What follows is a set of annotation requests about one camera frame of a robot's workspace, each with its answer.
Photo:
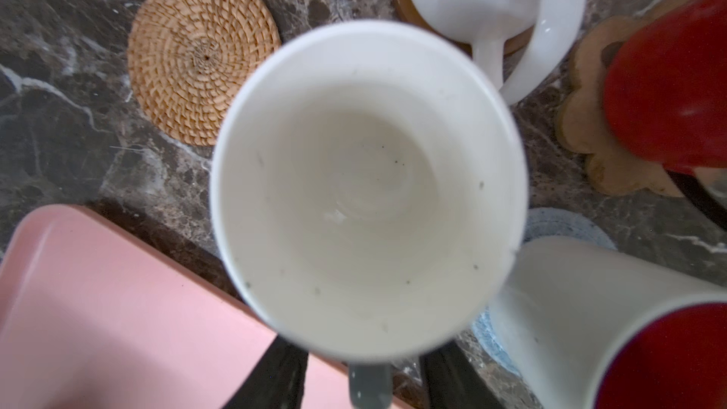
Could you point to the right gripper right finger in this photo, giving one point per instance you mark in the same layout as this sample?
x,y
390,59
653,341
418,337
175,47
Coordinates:
x,y
452,382

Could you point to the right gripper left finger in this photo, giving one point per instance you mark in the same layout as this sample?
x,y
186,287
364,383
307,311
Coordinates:
x,y
277,380

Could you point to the white mug red inside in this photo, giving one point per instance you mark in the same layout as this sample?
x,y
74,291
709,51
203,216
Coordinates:
x,y
569,307

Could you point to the grey woven round coaster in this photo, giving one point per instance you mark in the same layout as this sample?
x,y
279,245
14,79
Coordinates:
x,y
540,223

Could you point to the white mug front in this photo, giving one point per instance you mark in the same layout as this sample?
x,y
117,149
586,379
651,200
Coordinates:
x,y
368,196

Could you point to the brown paw shaped coaster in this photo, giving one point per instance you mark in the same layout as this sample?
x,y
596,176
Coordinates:
x,y
581,126

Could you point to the woven rattan round coaster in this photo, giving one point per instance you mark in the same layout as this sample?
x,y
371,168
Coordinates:
x,y
187,59

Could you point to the dark red mug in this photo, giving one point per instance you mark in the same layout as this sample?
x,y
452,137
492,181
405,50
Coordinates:
x,y
664,97

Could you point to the pink rectangular tray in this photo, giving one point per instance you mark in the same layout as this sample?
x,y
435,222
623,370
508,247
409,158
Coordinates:
x,y
92,317

